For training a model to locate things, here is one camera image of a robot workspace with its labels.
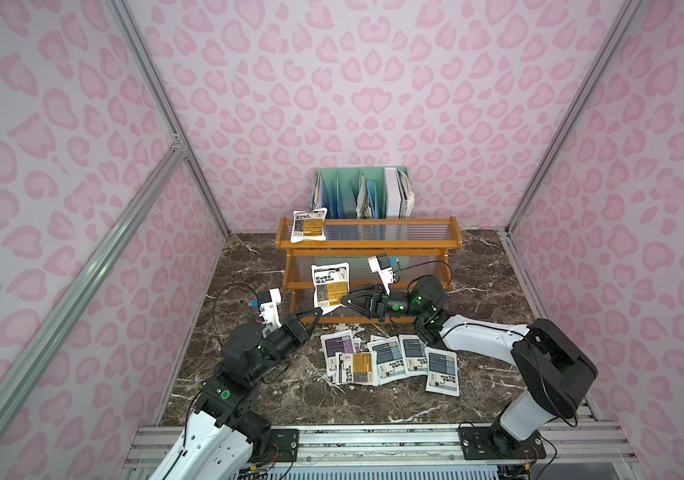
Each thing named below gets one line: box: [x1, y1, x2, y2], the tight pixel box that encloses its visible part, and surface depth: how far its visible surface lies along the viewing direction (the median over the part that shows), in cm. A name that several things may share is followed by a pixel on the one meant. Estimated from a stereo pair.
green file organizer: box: [308, 166, 416, 219], surface depth 101 cm
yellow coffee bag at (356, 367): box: [335, 351, 377, 385], surface depth 85 cm
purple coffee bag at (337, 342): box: [320, 329, 356, 377], surface depth 90 cm
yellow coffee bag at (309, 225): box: [290, 207, 328, 243], surface depth 80 cm
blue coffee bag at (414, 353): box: [399, 334, 427, 376], surface depth 87 cm
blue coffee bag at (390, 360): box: [367, 336, 409, 386], surface depth 87 cm
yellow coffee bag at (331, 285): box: [310, 262, 350, 315], surface depth 71 cm
